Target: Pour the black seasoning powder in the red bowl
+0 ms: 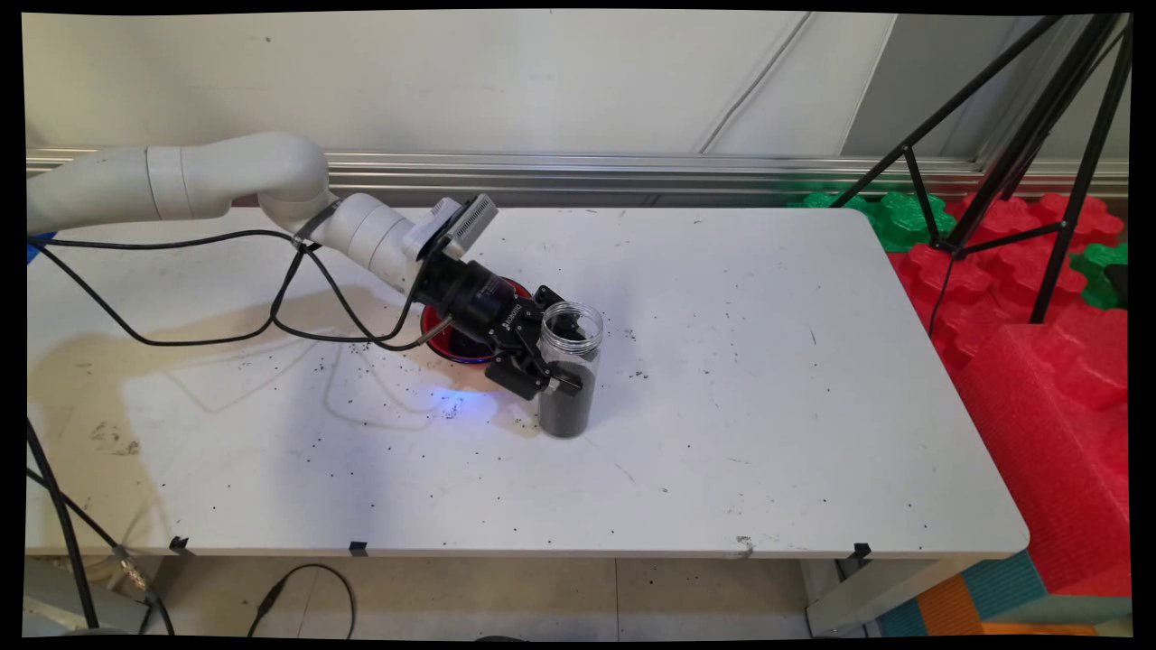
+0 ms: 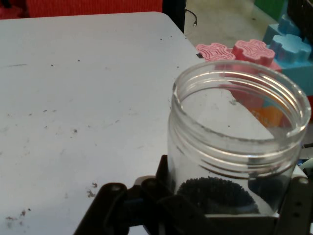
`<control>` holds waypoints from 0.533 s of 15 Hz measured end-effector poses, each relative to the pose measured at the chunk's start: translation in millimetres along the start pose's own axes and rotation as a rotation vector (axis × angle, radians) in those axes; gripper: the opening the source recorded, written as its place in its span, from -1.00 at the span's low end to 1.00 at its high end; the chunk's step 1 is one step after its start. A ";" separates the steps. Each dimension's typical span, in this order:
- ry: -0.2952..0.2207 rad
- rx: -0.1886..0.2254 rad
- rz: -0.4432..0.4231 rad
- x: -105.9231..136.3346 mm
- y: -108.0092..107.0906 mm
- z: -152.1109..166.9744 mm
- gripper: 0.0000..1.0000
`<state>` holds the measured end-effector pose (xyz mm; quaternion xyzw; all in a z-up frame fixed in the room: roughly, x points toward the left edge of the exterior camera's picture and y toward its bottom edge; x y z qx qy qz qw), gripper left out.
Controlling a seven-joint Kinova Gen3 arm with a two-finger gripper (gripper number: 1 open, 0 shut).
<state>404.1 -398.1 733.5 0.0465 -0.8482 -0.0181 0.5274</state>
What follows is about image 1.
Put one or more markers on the orange foam floor mat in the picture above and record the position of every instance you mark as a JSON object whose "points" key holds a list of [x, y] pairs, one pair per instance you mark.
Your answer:
{"points": [[948, 609]]}

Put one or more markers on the aluminium wall rail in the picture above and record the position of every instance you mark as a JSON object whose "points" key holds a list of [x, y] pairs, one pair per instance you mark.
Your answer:
{"points": [[677, 171]]}

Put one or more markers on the black tripod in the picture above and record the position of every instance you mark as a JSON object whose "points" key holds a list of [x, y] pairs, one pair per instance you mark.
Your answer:
{"points": [[1039, 117]]}

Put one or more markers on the grey metal table leg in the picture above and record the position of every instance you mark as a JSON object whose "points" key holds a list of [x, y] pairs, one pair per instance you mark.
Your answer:
{"points": [[867, 596]]}

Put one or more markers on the teal foam floor mat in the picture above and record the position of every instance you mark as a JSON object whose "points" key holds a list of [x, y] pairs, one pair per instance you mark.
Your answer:
{"points": [[1002, 582]]}

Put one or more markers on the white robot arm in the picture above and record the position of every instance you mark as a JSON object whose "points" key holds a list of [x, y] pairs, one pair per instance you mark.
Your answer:
{"points": [[226, 176]]}

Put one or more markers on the clear plastic jar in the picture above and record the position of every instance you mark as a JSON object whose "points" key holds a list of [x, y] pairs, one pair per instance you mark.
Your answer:
{"points": [[567, 415]]}

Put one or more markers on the grey metal base bracket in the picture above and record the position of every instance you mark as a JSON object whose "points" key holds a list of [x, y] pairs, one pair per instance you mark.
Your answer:
{"points": [[41, 605]]}

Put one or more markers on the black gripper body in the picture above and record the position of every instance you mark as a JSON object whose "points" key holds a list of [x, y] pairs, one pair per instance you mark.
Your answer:
{"points": [[479, 302]]}

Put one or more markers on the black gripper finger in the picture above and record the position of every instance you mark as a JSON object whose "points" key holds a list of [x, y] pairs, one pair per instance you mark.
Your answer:
{"points": [[548, 298], [519, 375]]}

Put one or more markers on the red bowl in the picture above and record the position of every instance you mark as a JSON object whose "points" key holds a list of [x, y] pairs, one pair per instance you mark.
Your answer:
{"points": [[432, 316]]}

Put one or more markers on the green foam puzzle mat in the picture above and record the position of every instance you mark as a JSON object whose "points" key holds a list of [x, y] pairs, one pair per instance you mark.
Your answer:
{"points": [[1093, 271], [894, 221]]}

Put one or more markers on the red foam puzzle mat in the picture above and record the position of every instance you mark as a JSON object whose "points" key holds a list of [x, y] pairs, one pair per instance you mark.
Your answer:
{"points": [[993, 280]]}

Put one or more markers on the white grey wrist camera box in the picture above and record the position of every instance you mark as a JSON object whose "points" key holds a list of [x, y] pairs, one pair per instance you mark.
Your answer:
{"points": [[465, 221]]}

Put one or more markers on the blue foam piece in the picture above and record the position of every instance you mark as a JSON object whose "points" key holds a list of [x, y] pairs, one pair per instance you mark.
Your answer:
{"points": [[36, 251]]}

